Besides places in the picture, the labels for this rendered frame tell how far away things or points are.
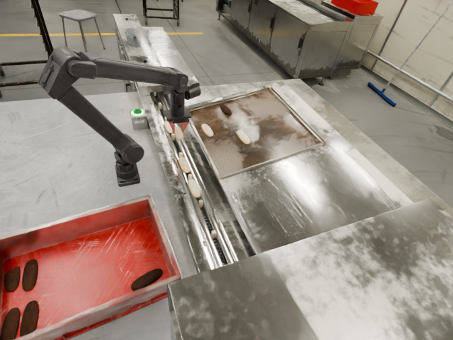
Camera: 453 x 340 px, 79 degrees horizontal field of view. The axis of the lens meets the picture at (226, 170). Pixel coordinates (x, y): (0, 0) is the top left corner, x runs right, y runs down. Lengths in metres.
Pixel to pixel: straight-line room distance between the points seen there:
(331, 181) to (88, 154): 1.02
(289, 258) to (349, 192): 0.71
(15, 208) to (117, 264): 0.44
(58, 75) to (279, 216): 0.78
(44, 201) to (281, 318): 0.98
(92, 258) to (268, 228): 0.57
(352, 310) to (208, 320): 0.19
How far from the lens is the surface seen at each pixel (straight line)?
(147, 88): 1.62
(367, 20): 4.48
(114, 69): 0.93
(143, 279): 0.92
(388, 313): 0.46
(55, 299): 0.97
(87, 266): 0.99
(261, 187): 1.06
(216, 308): 0.38
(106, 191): 1.16
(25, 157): 1.41
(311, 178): 1.12
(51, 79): 0.87
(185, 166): 1.17
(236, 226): 1.04
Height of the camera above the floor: 1.66
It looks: 43 degrees down
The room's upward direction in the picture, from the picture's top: 9 degrees clockwise
